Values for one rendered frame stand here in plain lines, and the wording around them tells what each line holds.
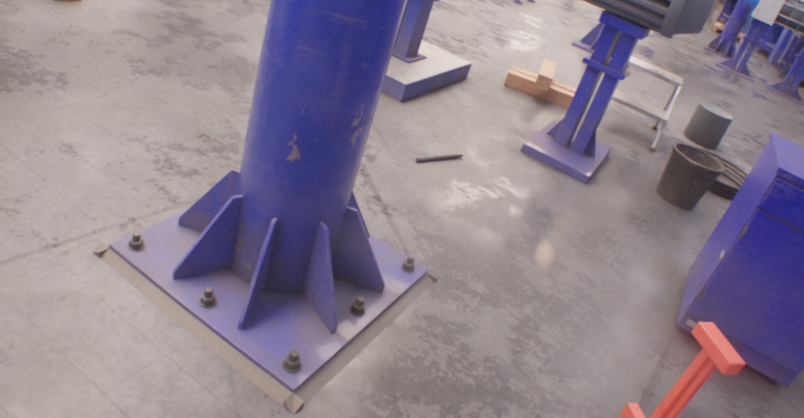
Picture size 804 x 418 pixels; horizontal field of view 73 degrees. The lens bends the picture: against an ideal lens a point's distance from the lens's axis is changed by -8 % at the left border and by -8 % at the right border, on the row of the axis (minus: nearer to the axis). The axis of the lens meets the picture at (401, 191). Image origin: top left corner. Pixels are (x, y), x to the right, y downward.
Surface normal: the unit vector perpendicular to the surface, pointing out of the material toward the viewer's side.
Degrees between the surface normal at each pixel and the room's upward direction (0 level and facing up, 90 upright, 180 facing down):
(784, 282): 90
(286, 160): 90
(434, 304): 0
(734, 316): 90
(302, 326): 0
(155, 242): 0
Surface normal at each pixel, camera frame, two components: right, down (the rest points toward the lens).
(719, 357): -0.94, -0.14
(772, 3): -0.50, 0.31
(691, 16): -0.14, 0.86
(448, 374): 0.28, -0.83
